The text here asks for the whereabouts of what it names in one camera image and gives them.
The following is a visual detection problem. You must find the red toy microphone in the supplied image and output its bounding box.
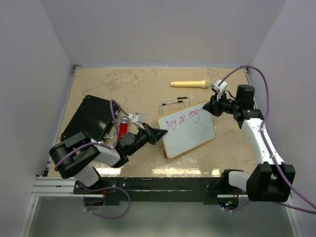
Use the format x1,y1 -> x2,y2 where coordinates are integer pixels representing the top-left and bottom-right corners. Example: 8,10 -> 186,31
118,116 -> 129,140

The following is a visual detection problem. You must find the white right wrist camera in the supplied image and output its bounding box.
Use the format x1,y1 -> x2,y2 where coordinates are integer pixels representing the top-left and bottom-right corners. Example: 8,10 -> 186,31
211,79 -> 227,101

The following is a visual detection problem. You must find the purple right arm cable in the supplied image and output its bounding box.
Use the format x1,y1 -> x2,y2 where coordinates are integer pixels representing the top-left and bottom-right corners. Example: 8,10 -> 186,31
219,66 -> 316,215

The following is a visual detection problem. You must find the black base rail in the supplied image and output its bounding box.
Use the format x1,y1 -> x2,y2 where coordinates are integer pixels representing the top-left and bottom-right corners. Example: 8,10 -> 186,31
73,176 -> 247,206

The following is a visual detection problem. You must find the black hard case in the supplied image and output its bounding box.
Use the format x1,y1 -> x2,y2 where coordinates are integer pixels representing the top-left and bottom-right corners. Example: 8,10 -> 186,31
61,95 -> 114,141

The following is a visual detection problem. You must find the cream toy microphone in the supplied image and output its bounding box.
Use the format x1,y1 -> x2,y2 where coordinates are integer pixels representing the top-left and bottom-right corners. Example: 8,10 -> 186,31
170,80 -> 210,88

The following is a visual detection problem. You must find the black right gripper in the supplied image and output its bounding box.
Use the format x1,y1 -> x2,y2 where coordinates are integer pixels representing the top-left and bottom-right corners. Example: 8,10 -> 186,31
203,90 -> 240,117

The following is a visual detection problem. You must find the yellow framed whiteboard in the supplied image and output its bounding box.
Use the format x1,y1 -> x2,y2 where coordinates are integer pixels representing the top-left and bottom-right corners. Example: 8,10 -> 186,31
158,101 -> 215,158

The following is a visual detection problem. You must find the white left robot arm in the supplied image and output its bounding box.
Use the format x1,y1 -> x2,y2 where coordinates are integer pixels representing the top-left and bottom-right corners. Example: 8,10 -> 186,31
49,123 -> 168,194

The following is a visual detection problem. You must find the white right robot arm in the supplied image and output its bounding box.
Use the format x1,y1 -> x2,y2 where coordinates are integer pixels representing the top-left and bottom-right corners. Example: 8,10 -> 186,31
203,80 -> 295,202

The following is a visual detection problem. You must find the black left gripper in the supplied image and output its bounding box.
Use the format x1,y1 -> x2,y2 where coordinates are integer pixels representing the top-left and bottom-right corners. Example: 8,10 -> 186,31
127,122 -> 167,156

